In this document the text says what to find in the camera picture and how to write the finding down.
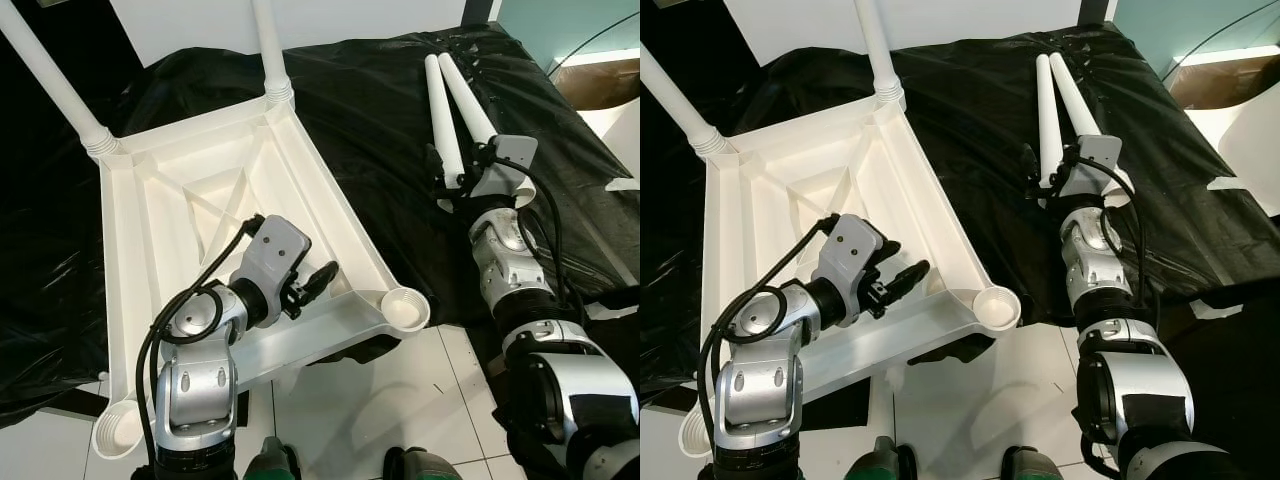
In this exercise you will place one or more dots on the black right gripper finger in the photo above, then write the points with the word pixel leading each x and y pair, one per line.
pixel 437 168
pixel 1029 168

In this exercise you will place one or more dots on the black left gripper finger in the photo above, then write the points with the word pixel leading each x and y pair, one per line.
pixel 322 282
pixel 910 280

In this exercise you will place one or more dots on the white plastic table leg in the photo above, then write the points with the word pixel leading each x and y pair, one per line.
pixel 471 100
pixel 877 50
pixel 680 100
pixel 50 78
pixel 1047 110
pixel 442 110
pixel 1080 100
pixel 270 50

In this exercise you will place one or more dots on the white plastic table top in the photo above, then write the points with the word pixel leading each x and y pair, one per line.
pixel 170 200
pixel 770 200

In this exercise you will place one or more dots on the black plastic sheet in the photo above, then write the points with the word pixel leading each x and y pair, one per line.
pixel 980 130
pixel 380 130

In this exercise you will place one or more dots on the white tape piece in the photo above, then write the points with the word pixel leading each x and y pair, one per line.
pixel 1225 183
pixel 620 183

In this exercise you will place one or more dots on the white curved furniture panel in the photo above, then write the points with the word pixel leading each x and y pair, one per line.
pixel 1245 150
pixel 620 140

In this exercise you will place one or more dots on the dark green left robot leg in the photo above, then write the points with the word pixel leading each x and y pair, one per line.
pixel 880 462
pixel 268 462

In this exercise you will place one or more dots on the dark green robot leg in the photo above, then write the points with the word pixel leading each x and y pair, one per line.
pixel 268 462
pixel 880 462
pixel 425 465
pixel 1030 465

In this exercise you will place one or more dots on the brown cardboard box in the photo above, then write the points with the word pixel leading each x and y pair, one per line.
pixel 600 85
pixel 1225 85

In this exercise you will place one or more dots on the dark green right robot leg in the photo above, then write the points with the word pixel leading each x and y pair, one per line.
pixel 1030 465
pixel 425 465

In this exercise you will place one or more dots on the black door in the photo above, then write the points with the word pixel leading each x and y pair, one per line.
pixel 700 25
pixel 75 25

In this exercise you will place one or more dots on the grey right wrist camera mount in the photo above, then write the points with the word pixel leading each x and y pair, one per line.
pixel 1095 160
pixel 505 160

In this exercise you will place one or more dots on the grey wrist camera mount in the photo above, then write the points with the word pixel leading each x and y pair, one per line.
pixel 848 245
pixel 1095 160
pixel 275 245
pixel 505 160

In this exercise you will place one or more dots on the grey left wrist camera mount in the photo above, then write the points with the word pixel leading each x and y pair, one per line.
pixel 275 245
pixel 848 245

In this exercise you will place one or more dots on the dark grey window frame post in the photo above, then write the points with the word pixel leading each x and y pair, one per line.
pixel 1098 10
pixel 483 10

